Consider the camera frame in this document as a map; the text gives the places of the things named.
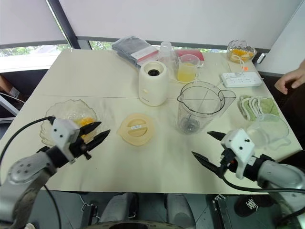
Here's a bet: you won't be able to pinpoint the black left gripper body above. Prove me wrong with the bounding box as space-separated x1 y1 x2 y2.
71 132 93 161

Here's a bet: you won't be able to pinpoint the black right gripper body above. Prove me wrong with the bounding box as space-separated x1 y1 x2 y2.
220 147 239 179

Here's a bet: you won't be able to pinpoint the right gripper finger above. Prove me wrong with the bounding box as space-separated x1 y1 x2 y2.
207 131 225 142
191 151 224 179

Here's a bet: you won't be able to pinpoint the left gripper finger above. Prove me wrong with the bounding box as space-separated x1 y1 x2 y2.
84 129 111 151
80 121 102 136

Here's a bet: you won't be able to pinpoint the orange fruit pieces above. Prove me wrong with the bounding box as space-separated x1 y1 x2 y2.
72 115 95 142

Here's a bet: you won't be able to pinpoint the clear blender jar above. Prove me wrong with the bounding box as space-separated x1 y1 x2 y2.
175 81 237 135

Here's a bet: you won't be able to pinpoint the cream blender lid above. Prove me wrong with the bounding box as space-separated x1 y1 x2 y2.
117 113 155 146

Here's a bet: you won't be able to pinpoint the small glass bowl with fruit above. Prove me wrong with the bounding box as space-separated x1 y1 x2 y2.
226 40 256 63

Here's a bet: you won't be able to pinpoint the person's bare hand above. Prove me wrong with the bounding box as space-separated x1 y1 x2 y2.
274 67 305 94

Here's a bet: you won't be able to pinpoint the wavy glass bowl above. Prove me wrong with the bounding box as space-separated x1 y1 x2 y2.
39 99 98 146

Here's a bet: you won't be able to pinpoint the green white-edged cloth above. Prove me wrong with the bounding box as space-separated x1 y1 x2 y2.
239 95 251 120
247 96 257 119
252 97 263 117
258 97 280 117

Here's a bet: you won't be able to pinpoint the black shoe with white print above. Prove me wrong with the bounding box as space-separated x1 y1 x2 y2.
234 194 275 218

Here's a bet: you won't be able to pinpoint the grey rounded leg shape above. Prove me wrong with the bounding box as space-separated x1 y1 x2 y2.
166 193 197 228
101 192 135 224

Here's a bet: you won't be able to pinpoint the empty clear plastic measuring cup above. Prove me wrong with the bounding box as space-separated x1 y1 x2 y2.
246 113 292 150

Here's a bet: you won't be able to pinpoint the white power strip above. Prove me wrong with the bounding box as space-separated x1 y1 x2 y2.
219 72 263 88

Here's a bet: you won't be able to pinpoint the measuring cup with yellow juice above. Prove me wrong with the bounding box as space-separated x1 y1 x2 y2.
176 54 203 83

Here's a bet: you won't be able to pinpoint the cream blender base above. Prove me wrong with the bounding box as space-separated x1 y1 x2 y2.
138 61 168 107

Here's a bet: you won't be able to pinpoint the dark clothed person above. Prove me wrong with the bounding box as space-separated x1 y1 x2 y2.
274 82 305 153

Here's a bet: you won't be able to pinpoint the bagged dark cloth package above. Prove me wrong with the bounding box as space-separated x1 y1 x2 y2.
111 35 160 69

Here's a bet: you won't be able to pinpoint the white roller blind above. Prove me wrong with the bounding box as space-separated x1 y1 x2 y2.
58 0 290 50
0 0 68 46

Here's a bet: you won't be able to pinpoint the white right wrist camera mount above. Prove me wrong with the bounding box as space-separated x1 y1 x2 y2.
220 128 256 180

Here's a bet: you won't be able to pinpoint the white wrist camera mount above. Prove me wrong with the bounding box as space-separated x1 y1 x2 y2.
50 118 81 165
220 128 256 180

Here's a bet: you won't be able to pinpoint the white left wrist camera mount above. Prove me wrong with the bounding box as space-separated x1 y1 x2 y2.
50 118 81 165

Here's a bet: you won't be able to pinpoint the metal table frame bracket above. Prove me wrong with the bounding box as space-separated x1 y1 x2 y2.
212 194 234 229
79 192 99 218

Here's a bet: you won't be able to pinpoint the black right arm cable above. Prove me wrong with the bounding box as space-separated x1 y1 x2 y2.
220 162 305 222

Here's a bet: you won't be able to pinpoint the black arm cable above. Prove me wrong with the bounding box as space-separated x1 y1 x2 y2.
0 116 61 229
220 162 305 222

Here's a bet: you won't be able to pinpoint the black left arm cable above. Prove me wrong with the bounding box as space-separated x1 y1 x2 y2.
0 116 61 229

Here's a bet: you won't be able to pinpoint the white string with orange tag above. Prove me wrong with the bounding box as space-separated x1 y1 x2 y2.
233 54 249 72

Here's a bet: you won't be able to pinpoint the white frame object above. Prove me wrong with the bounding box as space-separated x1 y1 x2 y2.
0 92 22 124

